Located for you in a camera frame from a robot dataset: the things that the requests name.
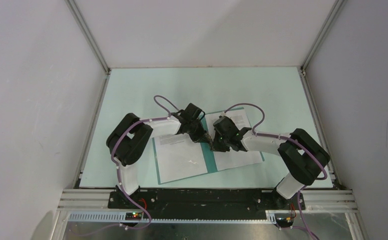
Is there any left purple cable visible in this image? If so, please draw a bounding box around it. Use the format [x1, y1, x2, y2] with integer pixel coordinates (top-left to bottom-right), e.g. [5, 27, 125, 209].
[71, 95, 181, 231]

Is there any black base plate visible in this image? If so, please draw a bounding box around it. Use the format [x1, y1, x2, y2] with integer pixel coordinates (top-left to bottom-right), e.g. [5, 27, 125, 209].
[108, 188, 305, 220]

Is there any aluminium frame rail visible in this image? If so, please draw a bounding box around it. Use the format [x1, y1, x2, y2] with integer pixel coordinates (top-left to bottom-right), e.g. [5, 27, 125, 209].
[58, 188, 358, 223]

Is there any left controller board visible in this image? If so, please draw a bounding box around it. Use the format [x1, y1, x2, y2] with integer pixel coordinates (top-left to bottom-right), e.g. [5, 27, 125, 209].
[125, 211, 143, 221]

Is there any printed white paper sheet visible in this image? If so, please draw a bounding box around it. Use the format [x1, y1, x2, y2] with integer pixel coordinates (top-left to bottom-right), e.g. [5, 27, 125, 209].
[153, 134, 208, 184]

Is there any controller board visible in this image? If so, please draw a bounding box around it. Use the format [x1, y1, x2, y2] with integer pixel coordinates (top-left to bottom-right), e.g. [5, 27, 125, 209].
[125, 211, 143, 221]
[275, 217, 295, 229]

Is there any purple cable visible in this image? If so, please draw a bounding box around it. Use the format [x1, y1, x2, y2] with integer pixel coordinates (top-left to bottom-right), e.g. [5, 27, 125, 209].
[220, 102, 329, 240]
[71, 95, 181, 231]

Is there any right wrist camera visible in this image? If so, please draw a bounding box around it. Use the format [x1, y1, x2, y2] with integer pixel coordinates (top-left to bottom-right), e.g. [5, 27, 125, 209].
[218, 111, 231, 119]

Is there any right controller board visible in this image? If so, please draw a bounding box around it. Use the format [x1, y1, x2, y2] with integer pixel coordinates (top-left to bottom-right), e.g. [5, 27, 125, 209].
[275, 217, 295, 229]

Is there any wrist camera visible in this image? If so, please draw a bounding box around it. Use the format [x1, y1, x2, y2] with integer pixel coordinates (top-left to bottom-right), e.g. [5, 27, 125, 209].
[180, 103, 205, 122]
[218, 111, 231, 119]

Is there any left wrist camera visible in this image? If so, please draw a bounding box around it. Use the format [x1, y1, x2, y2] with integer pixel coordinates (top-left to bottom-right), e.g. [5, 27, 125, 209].
[180, 103, 205, 122]

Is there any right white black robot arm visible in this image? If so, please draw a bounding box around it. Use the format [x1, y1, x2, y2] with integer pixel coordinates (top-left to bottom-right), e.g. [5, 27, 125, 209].
[213, 116, 330, 209]

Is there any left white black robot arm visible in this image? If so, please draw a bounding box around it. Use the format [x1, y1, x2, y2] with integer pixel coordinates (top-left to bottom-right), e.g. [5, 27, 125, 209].
[106, 103, 212, 208]

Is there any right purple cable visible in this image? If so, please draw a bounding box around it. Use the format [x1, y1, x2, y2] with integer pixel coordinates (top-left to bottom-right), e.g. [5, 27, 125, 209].
[220, 102, 329, 240]

